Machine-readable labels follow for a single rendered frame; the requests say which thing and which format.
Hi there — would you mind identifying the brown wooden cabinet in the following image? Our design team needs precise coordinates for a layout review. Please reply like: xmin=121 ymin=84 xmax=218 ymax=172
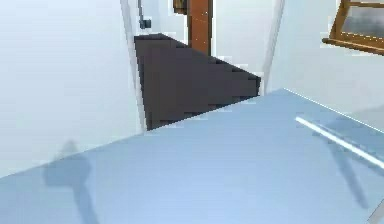
xmin=172 ymin=0 xmax=188 ymax=15

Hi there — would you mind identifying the brown wooden door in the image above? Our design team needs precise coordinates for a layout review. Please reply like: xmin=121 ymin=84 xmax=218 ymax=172
xmin=187 ymin=0 xmax=214 ymax=57

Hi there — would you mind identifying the brown wooden framed window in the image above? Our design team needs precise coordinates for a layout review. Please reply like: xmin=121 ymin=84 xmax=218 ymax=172
xmin=321 ymin=0 xmax=384 ymax=56

